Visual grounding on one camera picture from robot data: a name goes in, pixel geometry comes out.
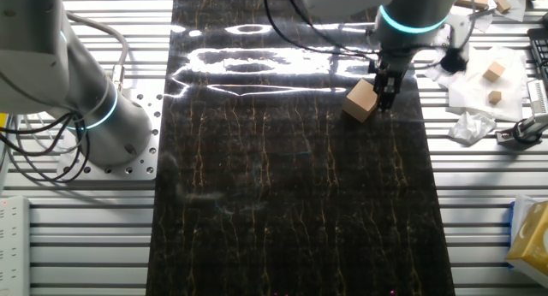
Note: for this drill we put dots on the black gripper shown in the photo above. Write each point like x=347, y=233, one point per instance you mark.
x=387, y=69

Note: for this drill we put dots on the large wooden cube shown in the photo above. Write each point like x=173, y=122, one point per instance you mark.
x=359, y=103

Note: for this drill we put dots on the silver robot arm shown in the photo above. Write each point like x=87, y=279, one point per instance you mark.
x=51, y=73

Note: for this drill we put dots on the rectangular wooden block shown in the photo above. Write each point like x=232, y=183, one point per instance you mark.
x=473, y=1

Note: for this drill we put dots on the long wooden block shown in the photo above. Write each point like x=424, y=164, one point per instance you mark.
x=500, y=0

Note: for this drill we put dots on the crumpled white tissue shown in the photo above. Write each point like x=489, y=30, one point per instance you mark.
x=471, y=127

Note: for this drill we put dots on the tiny wooden cube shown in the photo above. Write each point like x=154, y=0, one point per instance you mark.
x=495, y=97

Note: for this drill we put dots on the small wooden cube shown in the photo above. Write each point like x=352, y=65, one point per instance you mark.
x=494, y=71

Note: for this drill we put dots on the wooden blocks top right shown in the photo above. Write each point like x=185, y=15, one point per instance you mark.
x=484, y=15

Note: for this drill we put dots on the grey metal stand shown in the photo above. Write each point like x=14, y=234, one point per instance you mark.
x=505, y=138

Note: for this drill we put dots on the silver ribbed device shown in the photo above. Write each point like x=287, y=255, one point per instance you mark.
x=538, y=97

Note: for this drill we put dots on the white paper with drawing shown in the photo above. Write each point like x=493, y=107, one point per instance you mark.
x=518, y=5

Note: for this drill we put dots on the black keyboard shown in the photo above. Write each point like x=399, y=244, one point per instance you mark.
x=540, y=52

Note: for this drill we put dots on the black marble pattern mat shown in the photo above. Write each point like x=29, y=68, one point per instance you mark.
x=257, y=202

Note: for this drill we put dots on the white tissue sheet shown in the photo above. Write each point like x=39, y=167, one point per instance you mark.
x=520, y=219

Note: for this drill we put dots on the yellow tissue box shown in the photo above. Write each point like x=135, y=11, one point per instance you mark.
x=533, y=240

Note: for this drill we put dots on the white power strip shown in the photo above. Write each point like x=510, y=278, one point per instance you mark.
x=15, y=244

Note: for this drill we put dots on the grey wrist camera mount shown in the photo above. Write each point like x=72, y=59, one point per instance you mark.
x=459, y=28

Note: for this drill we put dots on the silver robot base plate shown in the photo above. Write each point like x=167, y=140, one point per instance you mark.
x=152, y=116

